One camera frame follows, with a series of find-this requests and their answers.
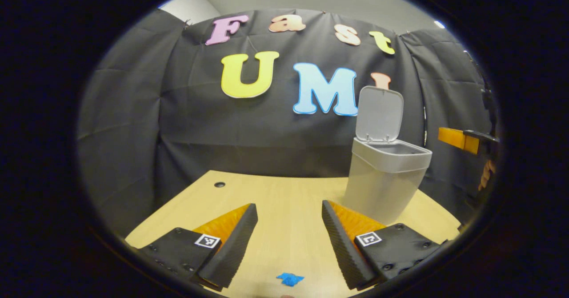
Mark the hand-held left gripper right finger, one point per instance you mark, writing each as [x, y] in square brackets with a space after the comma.
[342, 249]

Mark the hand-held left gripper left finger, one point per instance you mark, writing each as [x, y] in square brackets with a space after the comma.
[235, 244]

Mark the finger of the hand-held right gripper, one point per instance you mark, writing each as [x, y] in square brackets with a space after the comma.
[482, 136]

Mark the blue paper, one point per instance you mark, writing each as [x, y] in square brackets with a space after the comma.
[290, 280]

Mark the white desktop garbage bin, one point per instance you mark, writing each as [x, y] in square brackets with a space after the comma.
[382, 187]

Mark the wooden desktop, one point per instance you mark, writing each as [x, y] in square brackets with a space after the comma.
[284, 209]

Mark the small ceiling light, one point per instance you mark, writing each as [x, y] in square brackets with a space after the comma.
[439, 24]

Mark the black backdrop cloth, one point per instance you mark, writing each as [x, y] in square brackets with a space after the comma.
[178, 111]

